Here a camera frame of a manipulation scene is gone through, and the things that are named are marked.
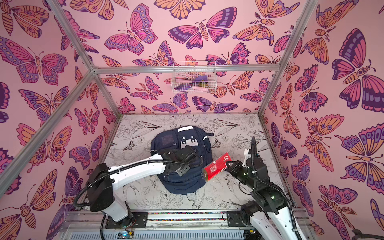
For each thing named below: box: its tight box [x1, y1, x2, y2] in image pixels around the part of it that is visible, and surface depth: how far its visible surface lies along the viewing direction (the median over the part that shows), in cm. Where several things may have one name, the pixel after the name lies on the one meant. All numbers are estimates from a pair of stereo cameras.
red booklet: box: [200, 152, 232, 182], surface depth 75 cm
